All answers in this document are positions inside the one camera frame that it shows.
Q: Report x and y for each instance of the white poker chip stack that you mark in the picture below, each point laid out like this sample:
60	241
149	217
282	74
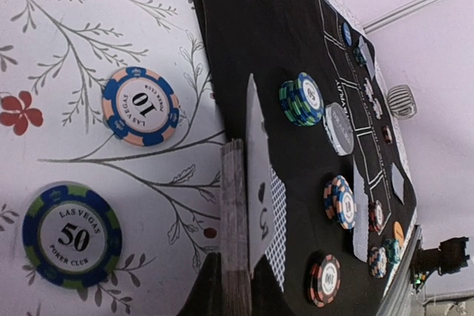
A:
140	107

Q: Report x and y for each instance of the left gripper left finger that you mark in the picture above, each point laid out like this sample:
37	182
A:
205	297

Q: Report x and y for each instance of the red chip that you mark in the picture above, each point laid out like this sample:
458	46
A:
324	280
387	134
376	216

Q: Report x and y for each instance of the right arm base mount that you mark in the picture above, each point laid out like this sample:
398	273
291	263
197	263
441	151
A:
448	258

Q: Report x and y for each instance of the right aluminium frame post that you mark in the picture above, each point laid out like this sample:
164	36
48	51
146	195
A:
397	14

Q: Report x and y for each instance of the face-down card big blind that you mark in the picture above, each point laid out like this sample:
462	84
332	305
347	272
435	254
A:
397	183

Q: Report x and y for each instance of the blue card deck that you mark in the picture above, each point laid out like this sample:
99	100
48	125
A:
246	207

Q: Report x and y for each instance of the white ribbed cup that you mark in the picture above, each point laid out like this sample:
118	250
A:
401	102

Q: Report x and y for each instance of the blue small blind button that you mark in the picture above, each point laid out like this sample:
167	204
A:
347	35

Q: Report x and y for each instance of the face-down card small blind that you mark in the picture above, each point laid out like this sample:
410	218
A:
365	52

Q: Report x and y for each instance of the clear dealer button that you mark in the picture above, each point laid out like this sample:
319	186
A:
339	130

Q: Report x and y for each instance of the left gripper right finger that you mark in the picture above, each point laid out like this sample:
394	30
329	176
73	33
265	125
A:
267	298

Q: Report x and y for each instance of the black poker mat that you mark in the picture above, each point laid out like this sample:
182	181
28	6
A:
273	41

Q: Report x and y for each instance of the orange big blind button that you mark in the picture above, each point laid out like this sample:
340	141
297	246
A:
398	233

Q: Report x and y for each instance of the green poker chip stack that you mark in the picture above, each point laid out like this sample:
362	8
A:
72	236

